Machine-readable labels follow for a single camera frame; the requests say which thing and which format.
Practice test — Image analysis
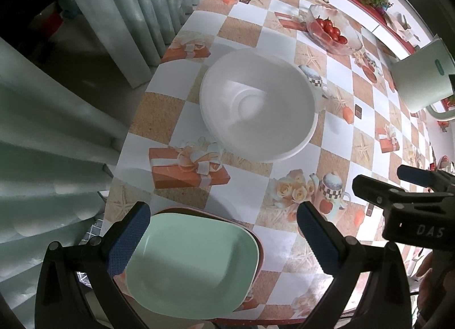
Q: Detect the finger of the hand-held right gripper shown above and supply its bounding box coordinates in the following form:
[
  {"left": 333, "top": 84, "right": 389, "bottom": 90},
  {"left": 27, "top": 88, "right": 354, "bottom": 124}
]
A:
[
  {"left": 352, "top": 174, "right": 406, "bottom": 209},
  {"left": 397, "top": 165, "right": 455, "bottom": 191}
]

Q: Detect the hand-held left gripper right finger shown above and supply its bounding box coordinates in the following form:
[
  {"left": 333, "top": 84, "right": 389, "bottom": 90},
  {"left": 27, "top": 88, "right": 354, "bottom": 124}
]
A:
[{"left": 295, "top": 201, "right": 422, "bottom": 329}]

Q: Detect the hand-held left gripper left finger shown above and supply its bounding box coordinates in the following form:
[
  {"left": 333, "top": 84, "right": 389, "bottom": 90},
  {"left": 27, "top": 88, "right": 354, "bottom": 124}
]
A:
[{"left": 34, "top": 201, "right": 152, "bottom": 329}]

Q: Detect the green plate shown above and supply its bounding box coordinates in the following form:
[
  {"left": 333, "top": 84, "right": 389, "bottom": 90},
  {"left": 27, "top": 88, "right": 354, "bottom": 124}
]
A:
[{"left": 126, "top": 213, "right": 259, "bottom": 320}]

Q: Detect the white bowl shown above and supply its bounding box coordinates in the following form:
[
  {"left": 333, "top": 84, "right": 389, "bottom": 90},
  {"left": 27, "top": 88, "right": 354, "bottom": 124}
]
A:
[
  {"left": 210, "top": 116, "right": 318, "bottom": 160},
  {"left": 213, "top": 130, "right": 315, "bottom": 164},
  {"left": 199, "top": 48, "right": 319, "bottom": 155}
]

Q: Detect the person's right hand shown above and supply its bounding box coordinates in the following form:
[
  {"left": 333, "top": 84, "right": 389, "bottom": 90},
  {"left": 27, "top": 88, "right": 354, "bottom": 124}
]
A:
[{"left": 414, "top": 253, "right": 439, "bottom": 326}]

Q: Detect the grey checkered mat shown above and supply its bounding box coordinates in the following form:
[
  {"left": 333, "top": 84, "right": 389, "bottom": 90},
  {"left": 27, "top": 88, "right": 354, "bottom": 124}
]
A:
[{"left": 76, "top": 217, "right": 105, "bottom": 283}]

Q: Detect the checkered printed tablecloth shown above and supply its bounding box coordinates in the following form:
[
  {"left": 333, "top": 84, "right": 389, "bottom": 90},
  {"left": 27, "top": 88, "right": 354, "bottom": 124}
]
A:
[{"left": 103, "top": 0, "right": 455, "bottom": 322}]

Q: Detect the pink plate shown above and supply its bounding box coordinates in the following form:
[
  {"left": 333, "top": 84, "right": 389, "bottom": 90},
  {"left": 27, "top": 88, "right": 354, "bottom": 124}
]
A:
[{"left": 153, "top": 206, "right": 264, "bottom": 274}]

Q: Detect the white cabinet with red trim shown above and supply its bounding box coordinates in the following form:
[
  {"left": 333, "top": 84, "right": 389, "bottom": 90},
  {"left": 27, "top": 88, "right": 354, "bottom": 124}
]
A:
[{"left": 329, "top": 0, "right": 438, "bottom": 61}]

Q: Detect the pale green curtain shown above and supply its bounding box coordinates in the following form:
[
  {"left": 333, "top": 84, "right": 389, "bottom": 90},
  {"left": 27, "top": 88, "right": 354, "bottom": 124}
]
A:
[{"left": 0, "top": 0, "right": 228, "bottom": 301}]

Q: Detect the clear glass bowl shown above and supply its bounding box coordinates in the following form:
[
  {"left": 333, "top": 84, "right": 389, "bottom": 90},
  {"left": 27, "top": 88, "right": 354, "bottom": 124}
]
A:
[{"left": 306, "top": 4, "right": 364, "bottom": 56}]

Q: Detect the pile of cherry tomatoes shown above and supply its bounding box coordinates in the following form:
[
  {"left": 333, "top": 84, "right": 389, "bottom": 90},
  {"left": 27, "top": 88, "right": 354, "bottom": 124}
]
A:
[{"left": 313, "top": 16, "right": 348, "bottom": 45}]

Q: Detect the red plastic object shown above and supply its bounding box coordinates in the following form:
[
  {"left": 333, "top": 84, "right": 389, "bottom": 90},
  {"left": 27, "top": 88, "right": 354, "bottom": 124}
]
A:
[{"left": 44, "top": 12, "right": 65, "bottom": 29}]

